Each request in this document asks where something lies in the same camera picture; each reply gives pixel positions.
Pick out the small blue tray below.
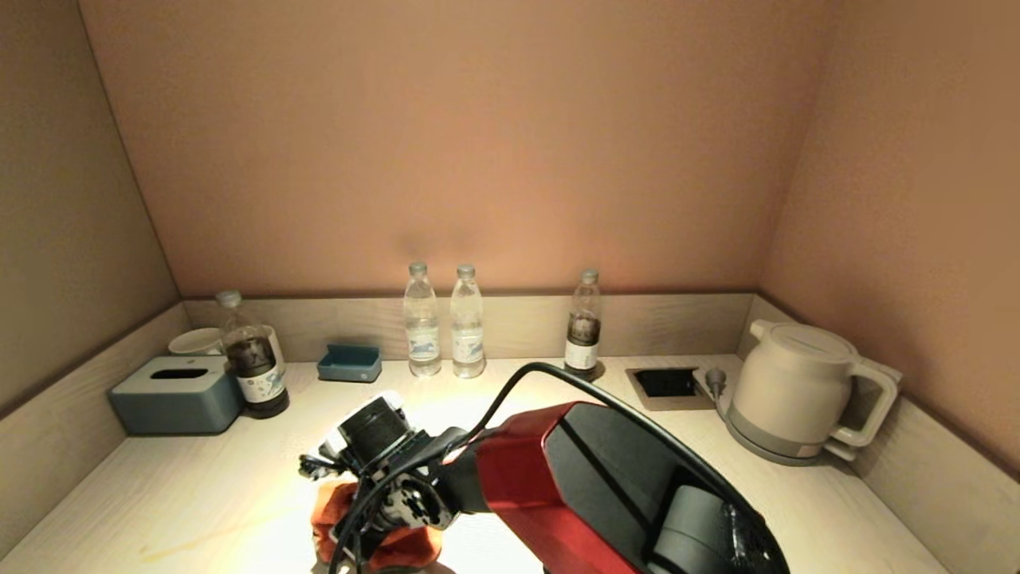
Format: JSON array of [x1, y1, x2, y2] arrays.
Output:
[[317, 344, 382, 383]]

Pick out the dark drink bottle white label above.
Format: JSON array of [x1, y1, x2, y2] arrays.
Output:
[[563, 269, 602, 380]]

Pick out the grey kettle base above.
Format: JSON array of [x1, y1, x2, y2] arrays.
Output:
[[724, 411, 860, 468]]

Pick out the cream electric kettle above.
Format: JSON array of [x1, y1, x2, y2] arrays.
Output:
[[729, 319, 901, 459]]

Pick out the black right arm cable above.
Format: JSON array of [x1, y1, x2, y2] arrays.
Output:
[[327, 363, 770, 574]]

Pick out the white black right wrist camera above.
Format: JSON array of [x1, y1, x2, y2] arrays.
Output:
[[299, 391, 419, 481]]

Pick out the orange microfibre cloth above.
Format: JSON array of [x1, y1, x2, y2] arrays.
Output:
[[311, 481, 444, 572]]

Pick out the dark drink bottle patterned label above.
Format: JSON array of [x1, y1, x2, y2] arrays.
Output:
[[215, 291, 290, 420]]

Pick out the clear water bottle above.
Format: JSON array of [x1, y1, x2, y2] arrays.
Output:
[[449, 265, 486, 379], [402, 262, 442, 377]]

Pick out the black recessed power socket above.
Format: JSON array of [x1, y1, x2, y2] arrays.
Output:
[[626, 366, 716, 411]]

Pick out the white cup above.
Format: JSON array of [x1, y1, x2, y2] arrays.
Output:
[[168, 328, 224, 357]]

